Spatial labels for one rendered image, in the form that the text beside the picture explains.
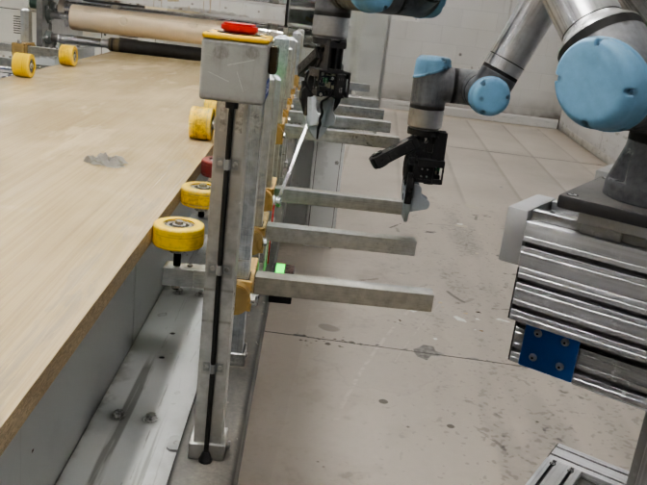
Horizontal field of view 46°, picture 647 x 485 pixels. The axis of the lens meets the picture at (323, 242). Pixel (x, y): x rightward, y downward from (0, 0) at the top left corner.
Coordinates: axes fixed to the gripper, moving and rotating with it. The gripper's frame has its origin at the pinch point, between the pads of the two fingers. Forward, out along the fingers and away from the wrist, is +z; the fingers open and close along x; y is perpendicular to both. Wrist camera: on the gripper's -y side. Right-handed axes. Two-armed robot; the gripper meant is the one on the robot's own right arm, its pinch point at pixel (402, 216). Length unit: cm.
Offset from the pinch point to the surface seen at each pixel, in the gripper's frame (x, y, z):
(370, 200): -1.5, -7.8, -3.1
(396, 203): -1.5, -2.0, -3.1
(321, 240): -26.5, -18.4, -0.8
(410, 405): 64, 20, 83
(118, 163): -15, -60, -9
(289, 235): -26.5, -24.5, -1.1
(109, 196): -37, -56, -8
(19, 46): 145, -140, -15
